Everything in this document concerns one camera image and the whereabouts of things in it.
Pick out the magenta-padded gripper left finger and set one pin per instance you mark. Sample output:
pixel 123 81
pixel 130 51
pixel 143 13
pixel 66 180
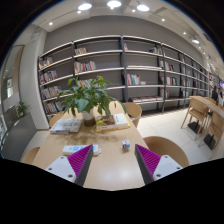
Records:
pixel 59 166

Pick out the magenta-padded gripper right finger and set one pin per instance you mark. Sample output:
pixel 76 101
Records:
pixel 166 165

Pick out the white and blue charger block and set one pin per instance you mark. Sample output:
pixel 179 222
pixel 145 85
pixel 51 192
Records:
pixel 125 144

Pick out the beige round-back chair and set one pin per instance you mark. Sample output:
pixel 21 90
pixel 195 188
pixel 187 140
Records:
pixel 166 150
pixel 30 155
pixel 134 111
pixel 55 119

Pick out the white power strip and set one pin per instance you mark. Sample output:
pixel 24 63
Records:
pixel 71 149

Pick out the grey-white cover book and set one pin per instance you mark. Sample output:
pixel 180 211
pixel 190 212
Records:
pixel 66 125

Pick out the small green background plant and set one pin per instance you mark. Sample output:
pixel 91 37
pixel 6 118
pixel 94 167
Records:
pixel 22 109

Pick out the book with colourful picture cover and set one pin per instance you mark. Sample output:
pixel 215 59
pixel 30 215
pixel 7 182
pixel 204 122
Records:
pixel 113 120

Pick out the green potted plant, white pot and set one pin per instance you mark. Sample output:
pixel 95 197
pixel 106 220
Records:
pixel 86 98

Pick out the person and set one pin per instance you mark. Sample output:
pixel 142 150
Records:
pixel 215 94

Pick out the grey shelf unit with books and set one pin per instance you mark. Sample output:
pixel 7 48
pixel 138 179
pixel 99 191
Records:
pixel 143 60

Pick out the group of round ceiling lights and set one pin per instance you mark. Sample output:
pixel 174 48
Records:
pixel 114 4

